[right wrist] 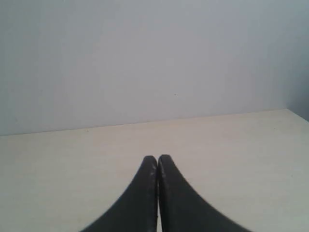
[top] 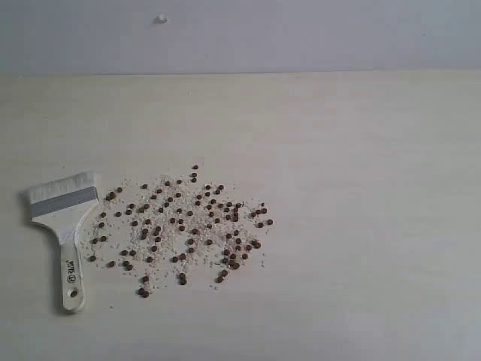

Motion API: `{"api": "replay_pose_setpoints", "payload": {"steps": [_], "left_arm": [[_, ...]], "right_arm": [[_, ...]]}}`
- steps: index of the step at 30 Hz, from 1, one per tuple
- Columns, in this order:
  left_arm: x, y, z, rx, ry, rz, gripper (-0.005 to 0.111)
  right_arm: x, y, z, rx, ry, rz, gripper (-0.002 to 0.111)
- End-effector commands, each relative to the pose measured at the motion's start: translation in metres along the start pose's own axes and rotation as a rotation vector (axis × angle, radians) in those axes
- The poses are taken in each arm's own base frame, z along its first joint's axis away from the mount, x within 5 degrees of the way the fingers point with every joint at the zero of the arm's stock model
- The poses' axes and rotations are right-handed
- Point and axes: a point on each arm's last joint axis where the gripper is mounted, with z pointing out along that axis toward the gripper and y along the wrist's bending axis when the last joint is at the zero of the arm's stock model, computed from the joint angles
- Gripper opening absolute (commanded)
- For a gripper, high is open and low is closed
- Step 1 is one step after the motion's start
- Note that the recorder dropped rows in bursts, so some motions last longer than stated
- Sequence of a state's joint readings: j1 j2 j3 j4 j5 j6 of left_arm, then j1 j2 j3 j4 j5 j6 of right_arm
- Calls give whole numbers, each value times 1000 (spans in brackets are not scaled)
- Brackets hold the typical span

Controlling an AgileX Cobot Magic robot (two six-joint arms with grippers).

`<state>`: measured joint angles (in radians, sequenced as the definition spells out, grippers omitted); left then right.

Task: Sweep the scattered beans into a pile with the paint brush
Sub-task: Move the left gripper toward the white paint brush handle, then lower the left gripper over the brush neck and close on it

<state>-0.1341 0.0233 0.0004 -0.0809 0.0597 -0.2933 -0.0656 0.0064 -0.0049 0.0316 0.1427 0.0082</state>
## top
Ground white paint brush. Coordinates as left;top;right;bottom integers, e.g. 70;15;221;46
26;171;99;313

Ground brown beans and crumbs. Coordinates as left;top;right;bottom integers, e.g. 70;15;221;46
80;165;274;299

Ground white lump on wall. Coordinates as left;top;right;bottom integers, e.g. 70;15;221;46
153;15;168;25

